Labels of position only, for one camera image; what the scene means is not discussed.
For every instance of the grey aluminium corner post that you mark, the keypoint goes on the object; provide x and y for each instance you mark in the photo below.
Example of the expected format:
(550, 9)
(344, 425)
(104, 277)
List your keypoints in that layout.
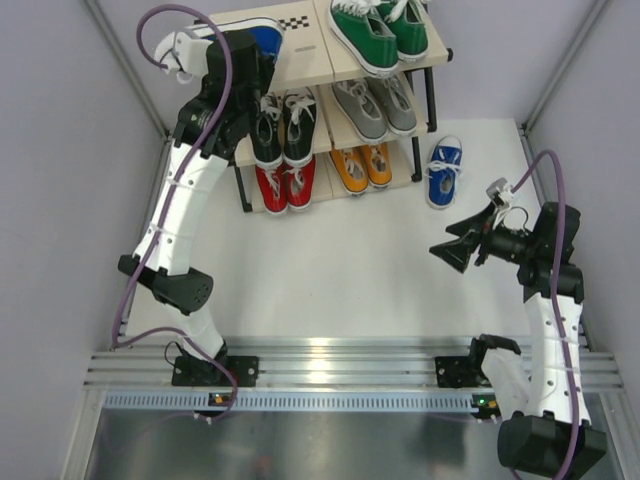
(593, 16)

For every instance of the red sneaker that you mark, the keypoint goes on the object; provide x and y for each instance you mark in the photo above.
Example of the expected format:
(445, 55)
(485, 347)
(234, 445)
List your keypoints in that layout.
(299, 184)
(271, 185)

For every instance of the blue sneaker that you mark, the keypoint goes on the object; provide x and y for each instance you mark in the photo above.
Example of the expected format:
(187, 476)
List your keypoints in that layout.
(443, 172)
(267, 32)

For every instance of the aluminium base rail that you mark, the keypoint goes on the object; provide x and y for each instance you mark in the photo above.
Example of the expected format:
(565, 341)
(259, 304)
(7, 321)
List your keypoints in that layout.
(305, 375)

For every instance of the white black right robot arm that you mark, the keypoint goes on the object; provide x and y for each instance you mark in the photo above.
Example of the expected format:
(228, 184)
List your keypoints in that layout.
(546, 428)

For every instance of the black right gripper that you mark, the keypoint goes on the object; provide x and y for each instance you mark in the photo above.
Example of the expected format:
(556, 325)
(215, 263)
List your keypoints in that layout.
(469, 231)

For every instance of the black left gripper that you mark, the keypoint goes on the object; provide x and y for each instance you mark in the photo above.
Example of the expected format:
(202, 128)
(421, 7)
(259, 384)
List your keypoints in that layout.
(265, 67)

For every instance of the black sneaker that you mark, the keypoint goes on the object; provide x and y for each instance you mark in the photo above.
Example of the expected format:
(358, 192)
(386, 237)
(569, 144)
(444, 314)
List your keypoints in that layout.
(266, 147)
(300, 117)

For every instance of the beige black shoe shelf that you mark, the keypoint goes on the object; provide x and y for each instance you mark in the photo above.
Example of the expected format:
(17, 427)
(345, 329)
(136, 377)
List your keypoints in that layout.
(311, 56)

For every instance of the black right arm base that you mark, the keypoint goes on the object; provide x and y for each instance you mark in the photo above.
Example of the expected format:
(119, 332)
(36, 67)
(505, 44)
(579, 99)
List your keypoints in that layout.
(465, 371)

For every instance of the green sneaker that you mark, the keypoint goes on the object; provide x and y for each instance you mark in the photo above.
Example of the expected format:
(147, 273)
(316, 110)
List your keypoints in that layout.
(359, 26)
(405, 20)

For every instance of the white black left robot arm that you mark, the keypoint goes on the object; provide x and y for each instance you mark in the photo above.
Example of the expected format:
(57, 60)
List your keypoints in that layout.
(203, 145)

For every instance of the orange sneaker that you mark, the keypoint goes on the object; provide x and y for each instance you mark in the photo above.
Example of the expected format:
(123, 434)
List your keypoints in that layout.
(350, 168)
(377, 163)

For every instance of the left grey corner post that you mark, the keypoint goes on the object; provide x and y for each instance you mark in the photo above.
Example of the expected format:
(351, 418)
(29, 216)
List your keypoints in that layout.
(107, 33)

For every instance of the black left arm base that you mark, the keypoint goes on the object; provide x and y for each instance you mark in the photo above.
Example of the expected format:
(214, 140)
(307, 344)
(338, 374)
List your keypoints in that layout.
(189, 371)

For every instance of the grey sneaker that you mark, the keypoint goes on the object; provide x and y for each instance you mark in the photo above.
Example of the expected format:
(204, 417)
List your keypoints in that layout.
(361, 108)
(395, 104)

